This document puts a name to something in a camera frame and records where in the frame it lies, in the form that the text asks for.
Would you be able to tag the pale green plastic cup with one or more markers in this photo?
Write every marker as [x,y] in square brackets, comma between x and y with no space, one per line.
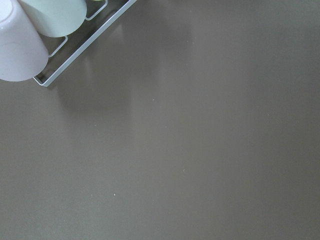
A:
[55,18]

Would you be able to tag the pink plastic cup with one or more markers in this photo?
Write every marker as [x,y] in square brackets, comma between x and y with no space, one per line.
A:
[23,54]

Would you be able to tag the white wire cup rack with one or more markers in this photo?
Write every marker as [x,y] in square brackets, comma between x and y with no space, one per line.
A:
[63,51]

